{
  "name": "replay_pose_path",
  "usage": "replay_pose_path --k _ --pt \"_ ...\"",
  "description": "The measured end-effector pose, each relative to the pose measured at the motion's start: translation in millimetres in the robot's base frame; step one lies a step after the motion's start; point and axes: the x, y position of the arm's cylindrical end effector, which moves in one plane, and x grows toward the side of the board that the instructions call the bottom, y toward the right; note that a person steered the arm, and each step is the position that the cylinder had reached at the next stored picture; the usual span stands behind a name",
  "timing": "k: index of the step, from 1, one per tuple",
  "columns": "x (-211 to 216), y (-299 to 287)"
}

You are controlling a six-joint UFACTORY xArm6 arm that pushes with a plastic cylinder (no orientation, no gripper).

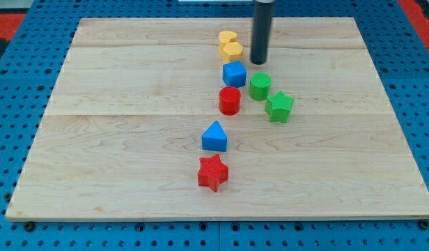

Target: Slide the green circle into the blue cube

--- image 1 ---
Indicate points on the blue cube block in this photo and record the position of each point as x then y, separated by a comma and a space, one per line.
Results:
234, 74

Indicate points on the blue triangle block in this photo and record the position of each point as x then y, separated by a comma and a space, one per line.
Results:
214, 138

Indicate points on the red cylinder block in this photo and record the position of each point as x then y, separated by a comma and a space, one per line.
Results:
229, 100

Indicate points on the red star block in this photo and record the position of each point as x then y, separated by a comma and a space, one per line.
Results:
212, 172

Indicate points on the green cylinder block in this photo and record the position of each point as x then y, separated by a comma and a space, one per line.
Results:
260, 84

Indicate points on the green star block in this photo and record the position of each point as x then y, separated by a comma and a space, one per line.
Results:
279, 107

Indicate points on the yellow hexagon block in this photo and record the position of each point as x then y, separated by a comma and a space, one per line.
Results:
231, 51

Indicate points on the yellow heart block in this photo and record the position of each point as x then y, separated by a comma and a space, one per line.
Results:
226, 37

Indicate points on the light wooden board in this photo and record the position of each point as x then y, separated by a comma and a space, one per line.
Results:
120, 139

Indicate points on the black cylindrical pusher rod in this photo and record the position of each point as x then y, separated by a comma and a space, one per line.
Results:
263, 12

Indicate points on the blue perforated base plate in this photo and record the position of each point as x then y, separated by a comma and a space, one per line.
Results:
31, 64

